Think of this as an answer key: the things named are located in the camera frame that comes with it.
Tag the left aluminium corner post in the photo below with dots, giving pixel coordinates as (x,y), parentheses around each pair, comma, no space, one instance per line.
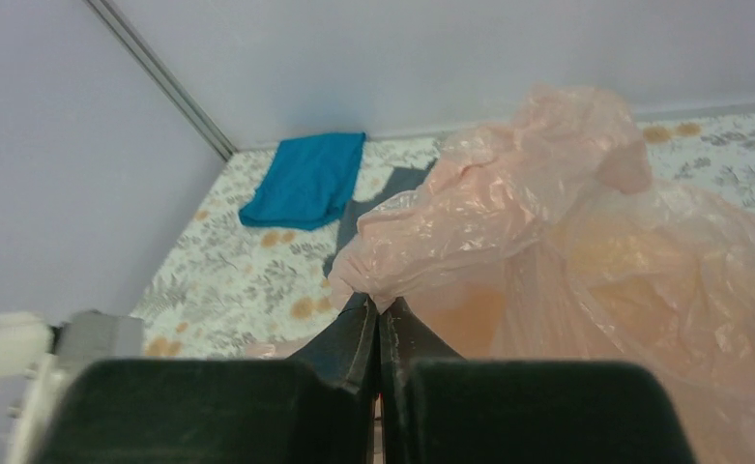
(127,35)

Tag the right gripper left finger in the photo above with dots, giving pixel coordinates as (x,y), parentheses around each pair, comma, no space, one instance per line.
(315,406)

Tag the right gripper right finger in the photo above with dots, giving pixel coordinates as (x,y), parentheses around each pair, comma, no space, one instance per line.
(441,408)

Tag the pink plastic trash bag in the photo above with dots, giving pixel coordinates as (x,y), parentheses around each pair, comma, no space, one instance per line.
(549,239)

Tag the grey crumpled shirt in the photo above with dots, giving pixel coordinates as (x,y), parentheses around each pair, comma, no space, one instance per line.
(401,179)

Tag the folded blue cloth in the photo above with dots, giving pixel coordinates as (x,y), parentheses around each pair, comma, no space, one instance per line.
(309,182)

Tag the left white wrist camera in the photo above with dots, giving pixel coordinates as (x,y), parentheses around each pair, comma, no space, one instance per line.
(49,358)

